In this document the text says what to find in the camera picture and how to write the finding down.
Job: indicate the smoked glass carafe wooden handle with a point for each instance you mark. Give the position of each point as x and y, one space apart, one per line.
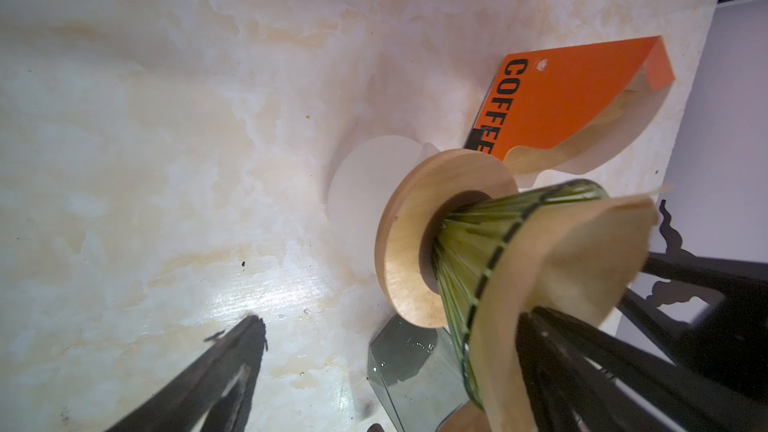
414 373

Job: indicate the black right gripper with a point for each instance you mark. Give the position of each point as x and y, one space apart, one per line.
727 343

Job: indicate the green glass dripper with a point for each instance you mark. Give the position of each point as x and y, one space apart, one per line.
469 246

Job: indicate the orange coffee filter box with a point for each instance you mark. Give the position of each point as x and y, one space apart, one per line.
541 98

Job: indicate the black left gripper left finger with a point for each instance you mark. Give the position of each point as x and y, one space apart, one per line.
215 391

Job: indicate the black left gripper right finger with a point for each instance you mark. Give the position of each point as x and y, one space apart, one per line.
580 379

